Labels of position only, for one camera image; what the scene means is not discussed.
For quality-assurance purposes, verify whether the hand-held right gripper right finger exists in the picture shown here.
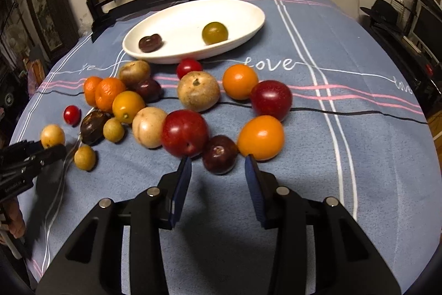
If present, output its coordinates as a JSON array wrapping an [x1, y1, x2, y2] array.
[[244, 154, 406, 295]]

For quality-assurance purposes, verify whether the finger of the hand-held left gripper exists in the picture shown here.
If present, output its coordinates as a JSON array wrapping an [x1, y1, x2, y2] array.
[[14, 144, 68, 178], [0, 140, 42, 161]]

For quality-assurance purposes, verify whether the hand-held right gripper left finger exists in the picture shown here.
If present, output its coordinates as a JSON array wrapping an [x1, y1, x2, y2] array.
[[36, 155, 193, 295]]

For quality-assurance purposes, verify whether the pale longan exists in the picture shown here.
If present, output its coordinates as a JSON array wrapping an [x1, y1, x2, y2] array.
[[74, 145, 96, 172], [40, 124, 66, 149]]

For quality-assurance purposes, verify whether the dark purple plum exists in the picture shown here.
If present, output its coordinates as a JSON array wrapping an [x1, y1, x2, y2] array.
[[134, 78, 164, 103], [202, 135, 239, 176]]

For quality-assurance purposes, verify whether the smooth orange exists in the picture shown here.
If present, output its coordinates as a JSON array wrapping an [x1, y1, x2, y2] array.
[[237, 115, 285, 162], [222, 64, 259, 100]]

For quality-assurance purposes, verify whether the red plum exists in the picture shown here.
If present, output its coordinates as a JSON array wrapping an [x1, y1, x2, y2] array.
[[161, 110, 210, 158]]

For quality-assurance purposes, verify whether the dark brown elongated fruit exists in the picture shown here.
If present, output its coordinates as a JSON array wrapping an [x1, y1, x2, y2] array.
[[80, 110, 112, 146]]

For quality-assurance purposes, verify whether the pale tan potato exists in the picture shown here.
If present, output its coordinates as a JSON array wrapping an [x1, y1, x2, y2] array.
[[132, 107, 169, 149]]

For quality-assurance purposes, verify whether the greenish longan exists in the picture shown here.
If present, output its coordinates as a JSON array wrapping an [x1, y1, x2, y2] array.
[[103, 118, 125, 143]]

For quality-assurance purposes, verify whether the mandarin orange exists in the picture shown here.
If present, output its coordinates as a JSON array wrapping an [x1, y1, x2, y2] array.
[[95, 77, 127, 113], [83, 76, 103, 107]]

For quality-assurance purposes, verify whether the red apple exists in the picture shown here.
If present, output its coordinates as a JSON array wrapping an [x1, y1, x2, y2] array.
[[250, 80, 293, 122]]

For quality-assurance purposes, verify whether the yellow-orange kumquat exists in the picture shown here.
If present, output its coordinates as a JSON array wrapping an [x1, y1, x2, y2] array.
[[112, 91, 146, 124]]

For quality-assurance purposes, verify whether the tan round fruit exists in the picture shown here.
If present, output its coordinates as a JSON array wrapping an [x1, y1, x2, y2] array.
[[177, 71, 221, 112]]

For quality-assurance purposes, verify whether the brown spotted fruit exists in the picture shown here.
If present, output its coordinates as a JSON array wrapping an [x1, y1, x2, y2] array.
[[118, 60, 151, 87]]

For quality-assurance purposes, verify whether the dark brown dimpled fruit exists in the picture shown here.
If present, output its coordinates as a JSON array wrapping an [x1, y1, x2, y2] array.
[[138, 34, 163, 53]]

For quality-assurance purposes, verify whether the green tomato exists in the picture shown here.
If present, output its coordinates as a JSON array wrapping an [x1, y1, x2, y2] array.
[[202, 21, 229, 45]]

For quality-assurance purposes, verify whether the white oval plate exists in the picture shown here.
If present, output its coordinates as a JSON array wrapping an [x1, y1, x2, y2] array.
[[122, 0, 266, 65]]

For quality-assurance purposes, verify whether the person's left hand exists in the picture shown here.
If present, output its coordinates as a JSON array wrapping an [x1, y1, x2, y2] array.
[[5, 198, 26, 238]]

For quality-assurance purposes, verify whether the blue plaid tablecloth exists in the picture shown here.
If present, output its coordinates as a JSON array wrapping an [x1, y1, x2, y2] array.
[[9, 0, 436, 285]]

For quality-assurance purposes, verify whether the black hat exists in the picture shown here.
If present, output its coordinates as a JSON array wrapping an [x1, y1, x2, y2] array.
[[360, 0, 403, 26]]

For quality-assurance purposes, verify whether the computer monitor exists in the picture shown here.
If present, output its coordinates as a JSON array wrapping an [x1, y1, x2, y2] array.
[[409, 0, 442, 56]]

